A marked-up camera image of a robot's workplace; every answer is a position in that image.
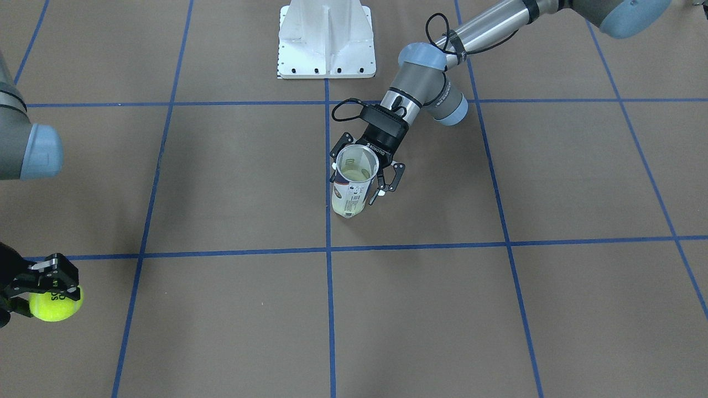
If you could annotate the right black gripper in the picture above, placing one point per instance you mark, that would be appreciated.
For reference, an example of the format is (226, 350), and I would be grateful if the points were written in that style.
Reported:
(12, 281)

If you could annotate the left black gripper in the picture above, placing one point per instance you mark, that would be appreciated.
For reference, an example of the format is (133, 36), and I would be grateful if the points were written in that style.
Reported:
(383, 143)

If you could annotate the yellow tennis ball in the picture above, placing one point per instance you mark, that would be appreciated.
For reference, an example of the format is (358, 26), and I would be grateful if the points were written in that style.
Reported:
(54, 307)

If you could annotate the white blue tennis ball can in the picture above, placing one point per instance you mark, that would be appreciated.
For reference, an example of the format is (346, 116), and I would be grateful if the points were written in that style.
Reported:
(355, 167)

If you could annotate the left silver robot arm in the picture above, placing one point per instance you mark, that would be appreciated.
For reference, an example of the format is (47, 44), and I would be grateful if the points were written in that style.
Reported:
(422, 83)

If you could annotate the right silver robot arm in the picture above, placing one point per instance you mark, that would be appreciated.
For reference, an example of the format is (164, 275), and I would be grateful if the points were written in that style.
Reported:
(30, 151)

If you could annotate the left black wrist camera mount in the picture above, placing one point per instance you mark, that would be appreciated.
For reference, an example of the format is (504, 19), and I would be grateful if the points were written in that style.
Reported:
(383, 122)

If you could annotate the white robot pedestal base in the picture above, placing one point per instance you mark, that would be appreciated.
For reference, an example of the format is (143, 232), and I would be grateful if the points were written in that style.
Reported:
(326, 40)

